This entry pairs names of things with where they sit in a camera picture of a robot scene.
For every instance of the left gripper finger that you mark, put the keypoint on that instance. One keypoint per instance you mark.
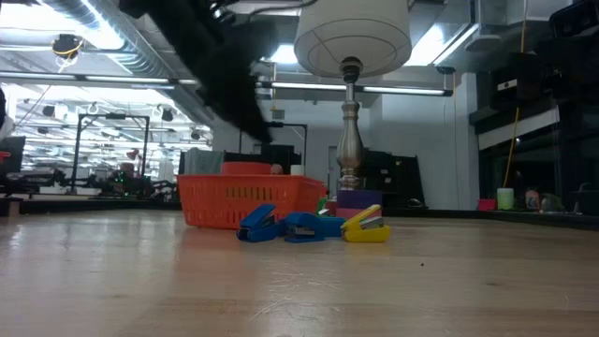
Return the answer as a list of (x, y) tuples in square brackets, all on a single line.
[(248, 117)]

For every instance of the orange tape roll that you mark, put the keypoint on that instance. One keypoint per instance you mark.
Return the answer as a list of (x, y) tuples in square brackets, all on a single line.
[(245, 168)]

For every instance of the orange plastic basket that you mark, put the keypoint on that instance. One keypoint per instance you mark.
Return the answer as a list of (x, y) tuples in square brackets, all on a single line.
[(210, 201)]

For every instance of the blue mini stapler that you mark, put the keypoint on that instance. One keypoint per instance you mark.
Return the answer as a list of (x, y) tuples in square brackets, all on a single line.
[(304, 220), (337, 225), (255, 217)]

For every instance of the green mini stapler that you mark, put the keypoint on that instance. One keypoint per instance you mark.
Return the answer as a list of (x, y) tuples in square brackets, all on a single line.
[(322, 206)]

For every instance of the yellow mini stapler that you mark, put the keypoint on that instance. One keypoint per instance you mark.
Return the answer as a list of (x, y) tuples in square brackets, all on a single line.
[(365, 235)]

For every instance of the person's head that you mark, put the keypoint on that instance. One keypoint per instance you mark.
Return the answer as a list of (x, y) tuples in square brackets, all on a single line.
[(277, 169)]

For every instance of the white paper roll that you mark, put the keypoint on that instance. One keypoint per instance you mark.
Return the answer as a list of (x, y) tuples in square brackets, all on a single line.
[(297, 170)]

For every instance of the long ceiling light fixture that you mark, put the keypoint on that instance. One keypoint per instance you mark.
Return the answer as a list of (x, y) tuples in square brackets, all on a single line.
[(117, 78), (402, 90)]

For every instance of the silver lamp white shade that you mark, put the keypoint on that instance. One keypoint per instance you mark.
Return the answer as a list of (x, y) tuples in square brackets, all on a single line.
[(351, 33)]

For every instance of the black cabinet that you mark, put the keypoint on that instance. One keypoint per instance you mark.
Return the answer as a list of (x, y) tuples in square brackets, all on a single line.
[(398, 178)]

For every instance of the red cup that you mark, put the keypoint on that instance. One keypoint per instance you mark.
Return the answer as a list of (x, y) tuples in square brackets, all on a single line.
[(486, 205)]

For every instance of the pale green cup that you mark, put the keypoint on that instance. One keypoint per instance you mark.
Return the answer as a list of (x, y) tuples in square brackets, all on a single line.
[(505, 199)]

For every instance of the small bottle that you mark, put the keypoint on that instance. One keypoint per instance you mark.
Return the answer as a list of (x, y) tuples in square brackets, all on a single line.
[(532, 200)]

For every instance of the silver ventilation duct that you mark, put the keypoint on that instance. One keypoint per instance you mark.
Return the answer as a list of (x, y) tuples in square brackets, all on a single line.
[(135, 56)]

